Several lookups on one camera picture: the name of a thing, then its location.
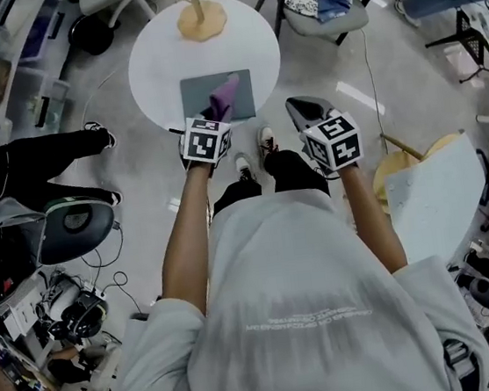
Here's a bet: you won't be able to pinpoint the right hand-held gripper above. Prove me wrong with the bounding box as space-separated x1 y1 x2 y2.
284 89 367 184

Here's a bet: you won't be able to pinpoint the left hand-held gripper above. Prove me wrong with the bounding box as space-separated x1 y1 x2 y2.
175 112 238 181

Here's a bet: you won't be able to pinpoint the grey notebook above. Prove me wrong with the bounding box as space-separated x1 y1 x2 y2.
178 69 258 130

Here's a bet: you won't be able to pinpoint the purple cloth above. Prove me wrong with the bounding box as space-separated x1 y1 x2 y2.
205 73 246 125

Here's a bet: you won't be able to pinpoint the person's right forearm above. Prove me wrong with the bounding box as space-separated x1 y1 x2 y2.
336 156 410 279

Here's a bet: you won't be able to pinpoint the person's left forearm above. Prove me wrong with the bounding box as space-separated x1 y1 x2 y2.
145 162 226 322

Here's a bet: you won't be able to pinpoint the person's left shoe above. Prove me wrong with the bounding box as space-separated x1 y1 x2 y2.
233 150 259 184

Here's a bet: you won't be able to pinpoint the person's shoe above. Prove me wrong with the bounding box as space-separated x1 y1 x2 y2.
255 123 281 157
233 150 259 184

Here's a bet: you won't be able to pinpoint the person's black trousers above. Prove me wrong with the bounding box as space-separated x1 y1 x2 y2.
205 144 333 216

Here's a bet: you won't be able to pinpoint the round wooden stool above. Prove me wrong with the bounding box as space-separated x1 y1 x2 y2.
366 121 476 215

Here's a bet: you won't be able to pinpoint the person's right shoe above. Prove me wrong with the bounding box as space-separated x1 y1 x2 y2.
255 123 281 157

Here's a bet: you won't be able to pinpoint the white board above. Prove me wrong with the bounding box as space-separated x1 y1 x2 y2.
378 129 489 271

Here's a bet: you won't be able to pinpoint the wooden stand with round base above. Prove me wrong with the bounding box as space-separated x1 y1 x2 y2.
174 0 232 46

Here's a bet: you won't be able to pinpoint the grey chair with patterned cushion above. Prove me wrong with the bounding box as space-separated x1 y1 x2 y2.
254 0 388 56

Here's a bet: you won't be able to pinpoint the black office chair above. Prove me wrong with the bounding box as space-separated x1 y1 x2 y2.
0 184 123 287

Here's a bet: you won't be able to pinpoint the black round chair base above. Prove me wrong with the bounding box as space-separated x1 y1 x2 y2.
66 11 117 60

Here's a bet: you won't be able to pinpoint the black metal stand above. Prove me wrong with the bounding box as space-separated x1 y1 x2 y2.
420 4 489 98

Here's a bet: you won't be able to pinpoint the person's light grey shirt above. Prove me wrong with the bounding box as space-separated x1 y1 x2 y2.
89 170 489 391

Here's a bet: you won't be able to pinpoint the clear plastic storage bins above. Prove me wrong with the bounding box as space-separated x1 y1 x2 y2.
0 8 80 133

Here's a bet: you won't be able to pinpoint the black round headset device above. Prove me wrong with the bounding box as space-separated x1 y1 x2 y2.
43 288 113 346

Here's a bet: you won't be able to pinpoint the white cable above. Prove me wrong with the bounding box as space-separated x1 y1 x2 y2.
357 25 392 142

